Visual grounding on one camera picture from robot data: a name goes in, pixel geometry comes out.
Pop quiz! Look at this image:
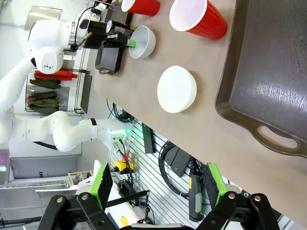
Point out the black handheld controller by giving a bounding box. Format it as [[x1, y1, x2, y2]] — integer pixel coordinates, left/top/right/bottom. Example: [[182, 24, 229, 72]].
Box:
[[188, 172, 203, 222]]

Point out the white bowl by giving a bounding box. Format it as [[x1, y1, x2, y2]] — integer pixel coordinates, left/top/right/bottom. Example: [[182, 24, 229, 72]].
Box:
[[128, 25, 157, 59], [157, 65, 198, 114]]

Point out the white overturned bowl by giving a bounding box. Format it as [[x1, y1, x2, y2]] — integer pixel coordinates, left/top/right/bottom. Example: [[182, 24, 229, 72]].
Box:
[[157, 65, 198, 114]]

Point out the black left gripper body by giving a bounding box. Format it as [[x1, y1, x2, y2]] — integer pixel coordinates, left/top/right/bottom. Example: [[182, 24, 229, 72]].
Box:
[[83, 20, 131, 49]]

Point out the yellow emergency stop button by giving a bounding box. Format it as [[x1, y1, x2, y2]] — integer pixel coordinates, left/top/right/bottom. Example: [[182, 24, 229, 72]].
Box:
[[114, 153, 137, 175]]

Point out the black wire rack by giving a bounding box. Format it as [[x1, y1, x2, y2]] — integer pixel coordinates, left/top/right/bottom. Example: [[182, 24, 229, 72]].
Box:
[[25, 68, 93, 115]]

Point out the black metal rod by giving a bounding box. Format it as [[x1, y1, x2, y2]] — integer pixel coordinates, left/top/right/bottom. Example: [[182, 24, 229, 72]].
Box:
[[105, 190, 150, 209]]

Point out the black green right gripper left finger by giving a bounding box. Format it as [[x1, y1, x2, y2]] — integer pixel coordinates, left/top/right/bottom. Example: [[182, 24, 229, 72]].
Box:
[[38, 162, 114, 230]]

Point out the black serving tray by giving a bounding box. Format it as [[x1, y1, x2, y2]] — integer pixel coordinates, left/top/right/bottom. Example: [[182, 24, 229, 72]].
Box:
[[94, 40, 126, 76]]

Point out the wooden crate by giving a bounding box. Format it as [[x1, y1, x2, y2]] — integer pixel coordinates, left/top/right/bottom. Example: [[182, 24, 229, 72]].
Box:
[[68, 170, 94, 187]]

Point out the red folded cloth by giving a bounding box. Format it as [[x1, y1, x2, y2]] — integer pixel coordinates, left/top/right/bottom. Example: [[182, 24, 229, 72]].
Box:
[[33, 69, 79, 82]]

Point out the black coiled cable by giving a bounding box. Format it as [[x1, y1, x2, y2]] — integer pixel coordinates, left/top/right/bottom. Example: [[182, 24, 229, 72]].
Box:
[[158, 141, 192, 199]]

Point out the large red plastic cup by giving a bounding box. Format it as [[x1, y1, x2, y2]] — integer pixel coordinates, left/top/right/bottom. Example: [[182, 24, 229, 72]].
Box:
[[169, 0, 228, 41]]

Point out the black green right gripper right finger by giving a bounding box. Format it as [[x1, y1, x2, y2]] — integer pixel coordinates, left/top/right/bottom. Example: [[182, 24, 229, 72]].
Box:
[[196, 162, 282, 230]]

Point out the olive green folded cloth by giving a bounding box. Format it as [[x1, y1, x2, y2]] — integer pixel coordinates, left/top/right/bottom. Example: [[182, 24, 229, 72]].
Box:
[[29, 78, 62, 90]]

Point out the olive green cloth stack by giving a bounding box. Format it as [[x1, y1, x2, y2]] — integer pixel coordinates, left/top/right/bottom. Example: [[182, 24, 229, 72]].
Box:
[[27, 92, 60, 115]]

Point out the dark brown serving tray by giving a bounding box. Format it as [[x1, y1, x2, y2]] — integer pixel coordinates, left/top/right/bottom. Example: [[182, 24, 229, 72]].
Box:
[[214, 0, 307, 159]]

